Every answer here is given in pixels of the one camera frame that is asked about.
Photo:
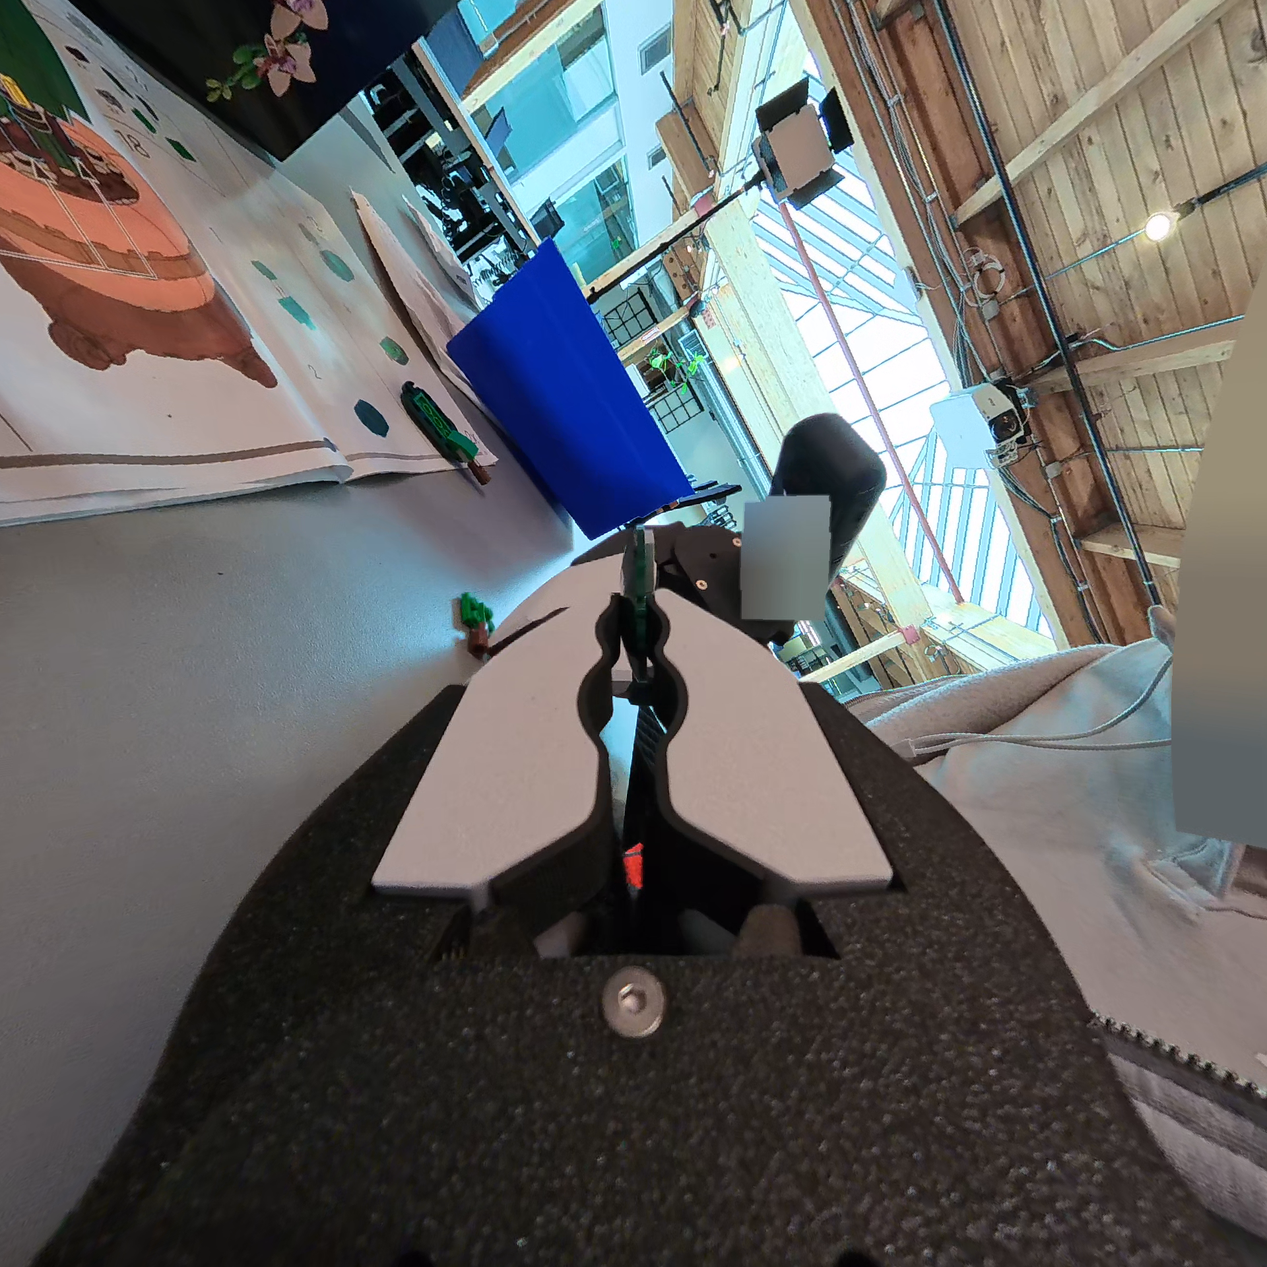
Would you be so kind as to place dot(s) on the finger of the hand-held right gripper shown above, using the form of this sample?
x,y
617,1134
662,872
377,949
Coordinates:
x,y
564,594

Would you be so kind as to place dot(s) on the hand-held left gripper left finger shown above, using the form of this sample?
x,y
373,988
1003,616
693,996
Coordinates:
x,y
495,772

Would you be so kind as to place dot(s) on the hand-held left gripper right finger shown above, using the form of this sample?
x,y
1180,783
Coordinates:
x,y
762,772

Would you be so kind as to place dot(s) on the dark green brick leaf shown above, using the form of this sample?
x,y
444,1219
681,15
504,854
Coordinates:
x,y
638,614

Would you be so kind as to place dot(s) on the green brick leaf assembly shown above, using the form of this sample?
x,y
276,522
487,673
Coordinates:
x,y
436,421

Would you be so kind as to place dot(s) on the bright green brick plate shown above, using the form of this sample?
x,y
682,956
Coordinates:
x,y
475,611

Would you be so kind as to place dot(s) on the blue plastic bin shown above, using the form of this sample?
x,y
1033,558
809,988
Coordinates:
x,y
564,395

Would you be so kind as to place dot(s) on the green hanging plant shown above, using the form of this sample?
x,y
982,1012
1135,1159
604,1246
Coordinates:
x,y
678,367

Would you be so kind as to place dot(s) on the grey zip hooded jacket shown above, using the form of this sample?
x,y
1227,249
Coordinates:
x,y
1040,842

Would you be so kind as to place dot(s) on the white paper bag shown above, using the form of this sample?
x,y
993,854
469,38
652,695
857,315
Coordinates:
x,y
415,278

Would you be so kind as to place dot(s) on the studio light panel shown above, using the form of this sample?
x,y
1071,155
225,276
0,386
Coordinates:
x,y
797,148

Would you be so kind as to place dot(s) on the open instruction booklet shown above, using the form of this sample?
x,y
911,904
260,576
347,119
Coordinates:
x,y
59,425

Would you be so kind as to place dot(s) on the ceiling spot lamp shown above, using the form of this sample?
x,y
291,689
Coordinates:
x,y
1156,225

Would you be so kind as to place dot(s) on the black orchid picture box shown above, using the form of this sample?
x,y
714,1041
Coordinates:
x,y
376,59

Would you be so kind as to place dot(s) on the white security camera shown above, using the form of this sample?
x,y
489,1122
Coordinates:
x,y
966,425

